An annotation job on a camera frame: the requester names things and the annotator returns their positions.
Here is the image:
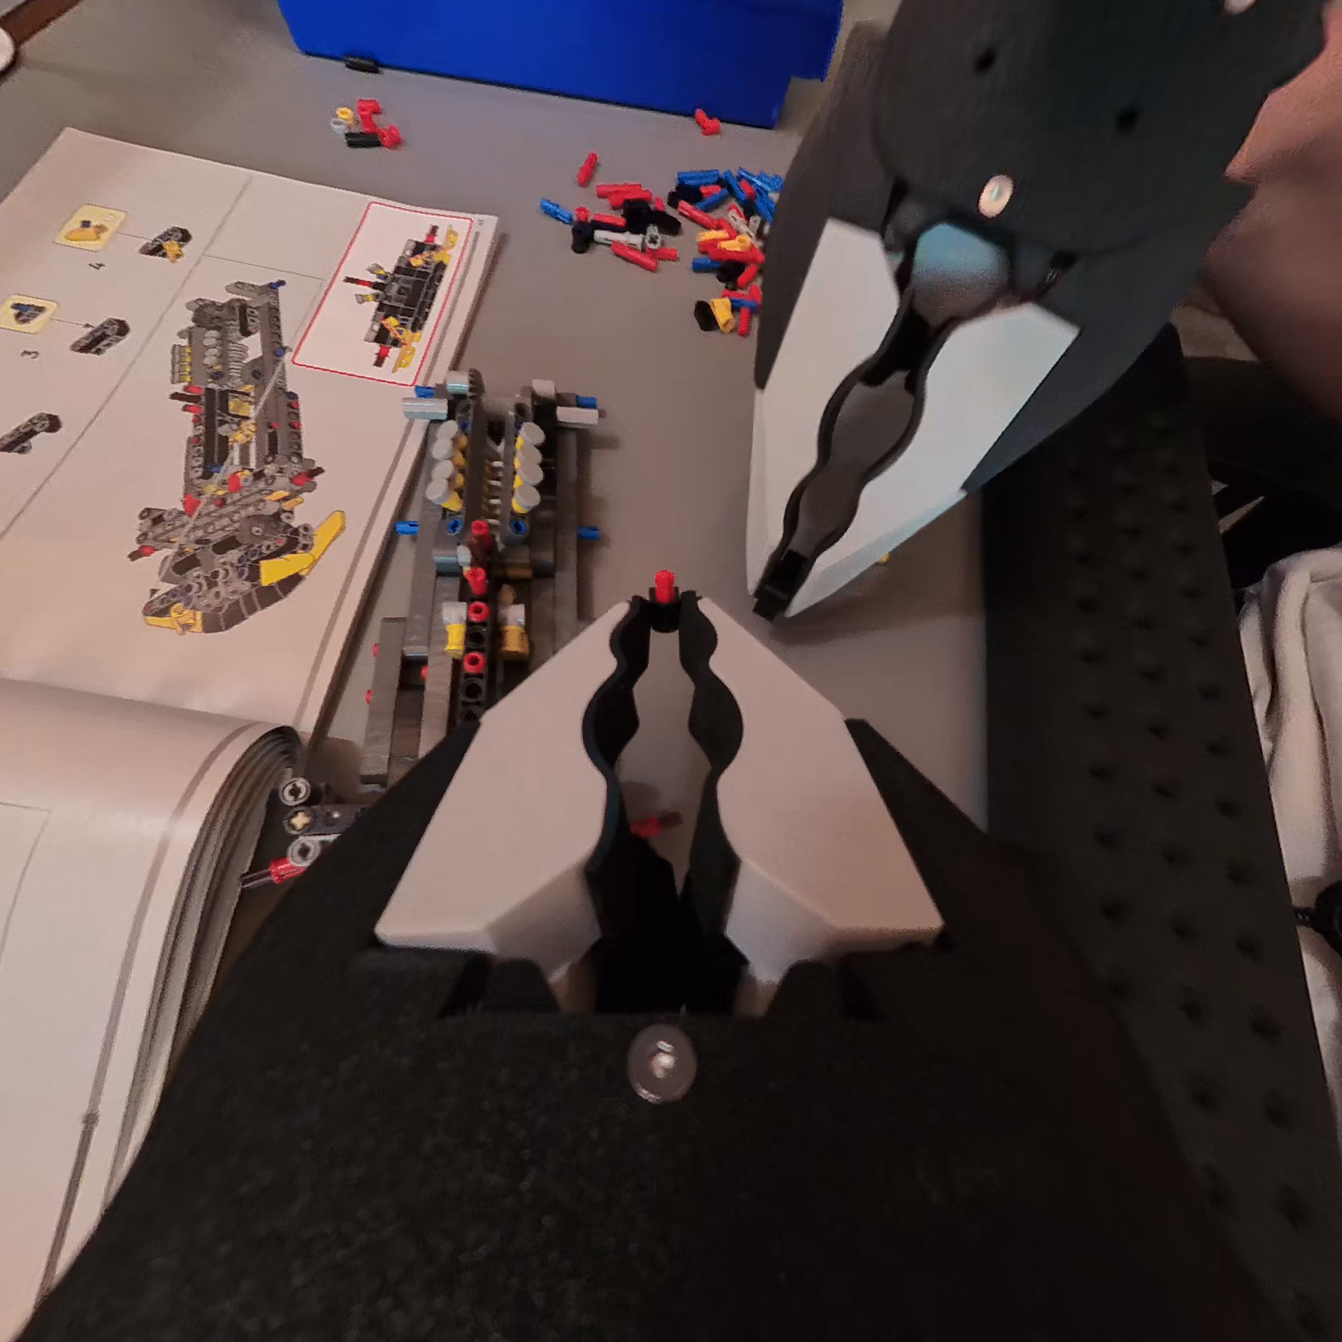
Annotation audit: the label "small cluster of lego bushes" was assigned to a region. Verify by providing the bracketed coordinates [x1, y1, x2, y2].
[330, 99, 405, 150]

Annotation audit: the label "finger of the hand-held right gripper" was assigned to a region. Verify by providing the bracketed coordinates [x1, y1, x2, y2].
[779, 300, 1084, 619]
[745, 215, 924, 610]

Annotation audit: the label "person's beige trousers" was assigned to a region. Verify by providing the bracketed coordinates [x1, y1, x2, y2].
[1237, 544, 1342, 1049]

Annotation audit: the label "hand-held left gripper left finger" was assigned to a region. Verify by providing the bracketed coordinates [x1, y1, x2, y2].
[373, 597, 652, 1012]

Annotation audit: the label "lego instruction booklet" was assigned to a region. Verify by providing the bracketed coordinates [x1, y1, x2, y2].
[0, 126, 504, 1311]

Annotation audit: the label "pile of mixed lego pins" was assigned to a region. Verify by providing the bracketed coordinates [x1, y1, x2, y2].
[541, 151, 788, 337]

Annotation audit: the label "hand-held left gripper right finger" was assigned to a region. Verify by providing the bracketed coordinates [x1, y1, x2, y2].
[680, 594, 946, 1012]

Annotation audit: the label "person's right hand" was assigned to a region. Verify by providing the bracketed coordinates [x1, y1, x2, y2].
[1196, 52, 1342, 420]

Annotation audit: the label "black perforated chair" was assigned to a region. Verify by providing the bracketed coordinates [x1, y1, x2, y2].
[980, 324, 1342, 1342]

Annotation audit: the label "blue plastic bin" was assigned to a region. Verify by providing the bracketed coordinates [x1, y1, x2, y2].
[275, 0, 846, 132]

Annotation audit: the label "lego car chassis model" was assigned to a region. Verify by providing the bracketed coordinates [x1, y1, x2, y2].
[240, 367, 605, 893]

